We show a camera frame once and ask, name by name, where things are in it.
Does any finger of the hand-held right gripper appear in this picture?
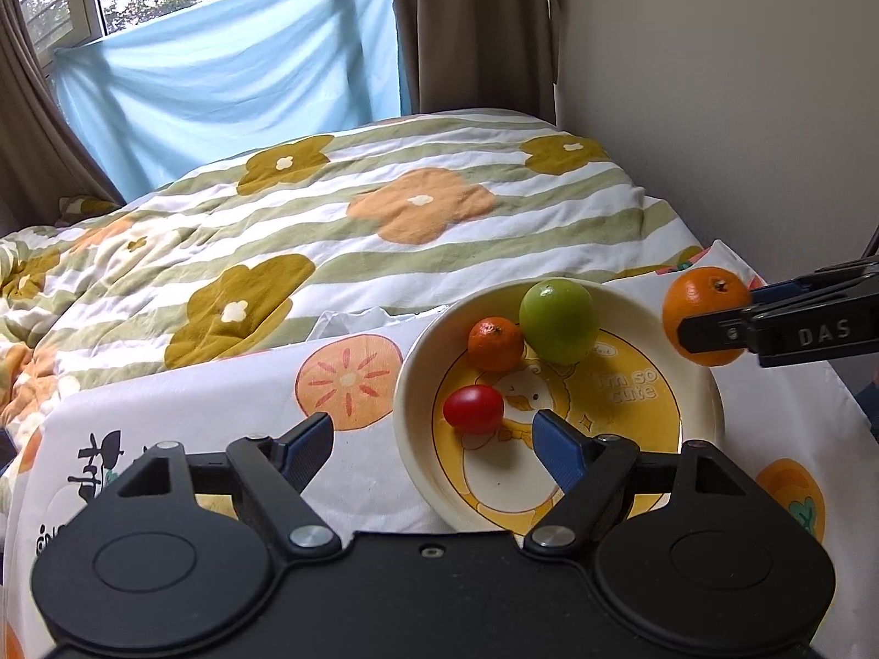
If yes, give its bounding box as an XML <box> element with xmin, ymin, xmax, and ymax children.
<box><xmin>676</xmin><ymin>288</ymin><xmax>879</xmax><ymax>368</ymax></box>
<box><xmin>750</xmin><ymin>255</ymin><xmax>879</xmax><ymax>304</ymax></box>

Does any dark blue clothing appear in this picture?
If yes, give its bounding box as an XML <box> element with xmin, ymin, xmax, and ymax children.
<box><xmin>852</xmin><ymin>367</ymin><xmax>879</xmax><ymax>444</ymax></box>

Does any small mandarin orange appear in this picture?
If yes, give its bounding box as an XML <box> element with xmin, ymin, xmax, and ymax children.
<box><xmin>468</xmin><ymin>316</ymin><xmax>526</xmax><ymax>373</ymax></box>

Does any red cherry tomato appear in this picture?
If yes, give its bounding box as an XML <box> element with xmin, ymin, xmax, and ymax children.
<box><xmin>443</xmin><ymin>385</ymin><xmax>505</xmax><ymax>435</ymax></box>

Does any green apple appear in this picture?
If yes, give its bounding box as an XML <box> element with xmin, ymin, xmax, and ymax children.
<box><xmin>518</xmin><ymin>278</ymin><xmax>597</xmax><ymax>366</ymax></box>

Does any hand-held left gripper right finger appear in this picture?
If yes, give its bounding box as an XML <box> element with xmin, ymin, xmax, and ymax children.
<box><xmin>523</xmin><ymin>409</ymin><xmax>774</xmax><ymax>557</ymax></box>

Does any white fruit print cloth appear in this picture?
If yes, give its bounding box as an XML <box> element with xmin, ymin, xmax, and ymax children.
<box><xmin>3</xmin><ymin>239</ymin><xmax>876</xmax><ymax>659</ymax></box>

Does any yellow patterned pillow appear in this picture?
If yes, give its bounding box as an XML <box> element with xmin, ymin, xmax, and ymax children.
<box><xmin>58</xmin><ymin>196</ymin><xmax>121</xmax><ymax>224</ymax></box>

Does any striped floral blanket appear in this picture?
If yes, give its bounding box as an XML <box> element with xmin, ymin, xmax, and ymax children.
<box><xmin>0</xmin><ymin>108</ymin><xmax>708</xmax><ymax>495</ymax></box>

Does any light blue sheet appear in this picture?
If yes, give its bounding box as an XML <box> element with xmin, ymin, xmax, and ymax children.
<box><xmin>51</xmin><ymin>0</ymin><xmax>413</xmax><ymax>203</ymax></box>

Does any cream duck print bowl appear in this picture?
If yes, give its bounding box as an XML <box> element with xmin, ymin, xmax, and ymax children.
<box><xmin>393</xmin><ymin>279</ymin><xmax>725</xmax><ymax>538</ymax></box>

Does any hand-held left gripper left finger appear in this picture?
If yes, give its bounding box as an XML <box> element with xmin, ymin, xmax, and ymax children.
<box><xmin>86</xmin><ymin>412</ymin><xmax>343</xmax><ymax>564</ymax></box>

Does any brown curtain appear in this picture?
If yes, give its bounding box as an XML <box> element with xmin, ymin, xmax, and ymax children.
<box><xmin>383</xmin><ymin>0</ymin><xmax>560</xmax><ymax>128</ymax></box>
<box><xmin>0</xmin><ymin>10</ymin><xmax>128</xmax><ymax>234</ymax></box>

